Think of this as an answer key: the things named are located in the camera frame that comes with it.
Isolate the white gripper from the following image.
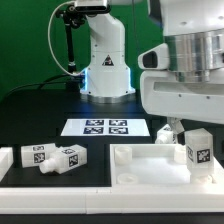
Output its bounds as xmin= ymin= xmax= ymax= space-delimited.
xmin=140 ymin=69 xmax=224 ymax=143

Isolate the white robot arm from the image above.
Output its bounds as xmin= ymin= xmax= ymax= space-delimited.
xmin=74 ymin=0 xmax=224 ymax=124

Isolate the white L-shaped obstacle fence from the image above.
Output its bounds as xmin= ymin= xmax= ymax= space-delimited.
xmin=0 ymin=145 xmax=224 ymax=215

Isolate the white sheet with tags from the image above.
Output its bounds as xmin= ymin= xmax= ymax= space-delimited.
xmin=61 ymin=118 xmax=150 ymax=136

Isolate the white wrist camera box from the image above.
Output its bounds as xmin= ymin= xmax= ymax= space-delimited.
xmin=138 ymin=43 xmax=170 ymax=70

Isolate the black camera stand pole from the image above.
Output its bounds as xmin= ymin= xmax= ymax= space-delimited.
xmin=56 ymin=4 xmax=85 ymax=73

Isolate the white cable loop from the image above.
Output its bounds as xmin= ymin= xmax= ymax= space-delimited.
xmin=47 ymin=0 xmax=88 ymax=77

